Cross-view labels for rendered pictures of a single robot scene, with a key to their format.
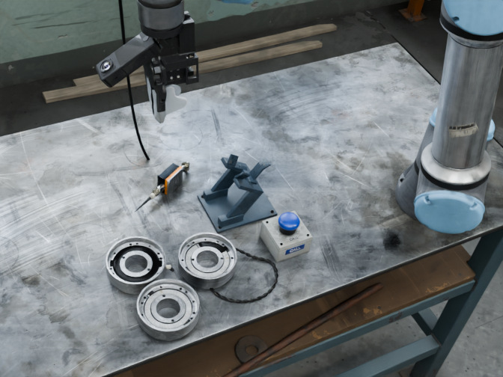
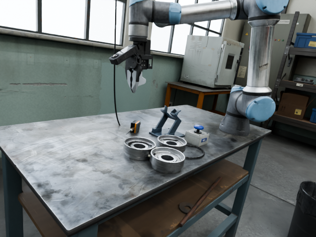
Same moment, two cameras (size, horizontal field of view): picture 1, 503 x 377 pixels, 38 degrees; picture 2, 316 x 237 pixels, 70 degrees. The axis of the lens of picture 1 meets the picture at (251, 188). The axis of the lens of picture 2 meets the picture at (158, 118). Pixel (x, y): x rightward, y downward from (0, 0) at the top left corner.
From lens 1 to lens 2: 0.82 m
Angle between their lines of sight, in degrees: 34
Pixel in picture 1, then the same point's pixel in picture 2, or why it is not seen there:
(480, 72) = (270, 36)
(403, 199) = (227, 128)
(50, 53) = not seen: hidden behind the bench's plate
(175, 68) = (145, 58)
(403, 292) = (229, 179)
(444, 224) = (261, 115)
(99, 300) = (125, 163)
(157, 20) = (140, 30)
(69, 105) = not seen: hidden behind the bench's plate
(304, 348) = (207, 205)
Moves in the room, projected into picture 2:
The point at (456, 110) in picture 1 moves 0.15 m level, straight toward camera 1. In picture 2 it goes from (261, 57) to (278, 57)
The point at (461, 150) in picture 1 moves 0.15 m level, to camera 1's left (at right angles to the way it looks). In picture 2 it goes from (264, 76) to (232, 72)
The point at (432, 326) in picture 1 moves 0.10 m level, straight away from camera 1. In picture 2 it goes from (230, 210) to (228, 201)
